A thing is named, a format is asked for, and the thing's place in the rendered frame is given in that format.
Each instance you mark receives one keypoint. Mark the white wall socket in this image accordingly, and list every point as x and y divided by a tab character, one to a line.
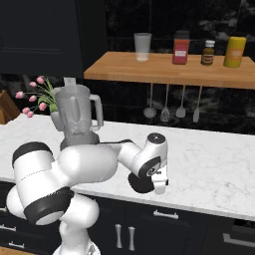
69	81

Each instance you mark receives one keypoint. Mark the clear grey blender jug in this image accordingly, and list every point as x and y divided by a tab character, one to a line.
75	111

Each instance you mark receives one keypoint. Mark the dark cupboard door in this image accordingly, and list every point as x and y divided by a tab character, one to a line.
166	240
108	225

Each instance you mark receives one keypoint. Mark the clear drinking glass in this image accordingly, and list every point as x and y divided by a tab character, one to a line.
142	46

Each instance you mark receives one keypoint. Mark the dark grey blender base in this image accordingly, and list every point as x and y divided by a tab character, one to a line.
79	140

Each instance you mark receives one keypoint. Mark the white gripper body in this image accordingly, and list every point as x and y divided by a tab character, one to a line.
160	188

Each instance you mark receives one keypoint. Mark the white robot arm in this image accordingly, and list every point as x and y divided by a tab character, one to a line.
83	164

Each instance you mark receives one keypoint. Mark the yellow can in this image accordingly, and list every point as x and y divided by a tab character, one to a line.
234	52

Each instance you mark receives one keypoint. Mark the wooden wall shelf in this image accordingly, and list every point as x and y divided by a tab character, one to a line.
166	70

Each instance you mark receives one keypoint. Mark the red jar with dark lid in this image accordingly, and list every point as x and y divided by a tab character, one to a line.
181	50

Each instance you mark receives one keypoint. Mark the grey hanging ladle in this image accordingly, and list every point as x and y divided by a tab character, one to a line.
149	112

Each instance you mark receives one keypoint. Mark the brown wooden block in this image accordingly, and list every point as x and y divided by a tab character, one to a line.
7	108

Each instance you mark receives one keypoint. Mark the grey hanging narrow spatula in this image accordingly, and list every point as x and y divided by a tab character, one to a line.
196	114

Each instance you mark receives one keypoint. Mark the grey hanging wide spatula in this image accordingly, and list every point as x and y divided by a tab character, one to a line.
180	112

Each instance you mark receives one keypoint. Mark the dark bottle with white cap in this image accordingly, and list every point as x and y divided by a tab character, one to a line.
207	54

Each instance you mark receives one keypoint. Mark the dark dishwasher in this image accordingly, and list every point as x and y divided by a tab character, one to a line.
232	247

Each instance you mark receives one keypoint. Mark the dark wall cupboard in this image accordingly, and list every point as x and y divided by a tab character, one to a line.
43	36

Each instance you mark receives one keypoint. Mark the grey hanging slotted spatula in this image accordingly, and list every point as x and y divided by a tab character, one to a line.
165	114

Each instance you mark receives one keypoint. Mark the dark drawer front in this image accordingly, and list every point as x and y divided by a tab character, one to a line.
189	215
20	225
36	240
4	196

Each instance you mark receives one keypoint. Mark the pink tulips in white vase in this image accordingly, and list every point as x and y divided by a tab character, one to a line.
42	99

